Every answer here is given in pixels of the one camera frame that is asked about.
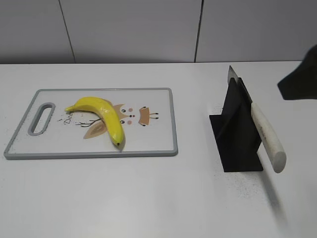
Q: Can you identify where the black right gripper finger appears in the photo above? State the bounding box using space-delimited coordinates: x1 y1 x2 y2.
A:
277 45 317 100

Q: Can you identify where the white-handled kitchen knife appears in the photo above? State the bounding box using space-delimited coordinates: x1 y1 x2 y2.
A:
227 66 287 174

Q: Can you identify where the yellow plastic banana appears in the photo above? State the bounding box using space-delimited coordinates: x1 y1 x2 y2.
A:
65 97 124 147

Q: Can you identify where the black knife stand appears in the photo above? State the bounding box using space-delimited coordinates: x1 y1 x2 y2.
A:
209 78 263 172

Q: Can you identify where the white grey-rimmed cutting board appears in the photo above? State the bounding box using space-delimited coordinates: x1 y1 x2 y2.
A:
4 88 178 160

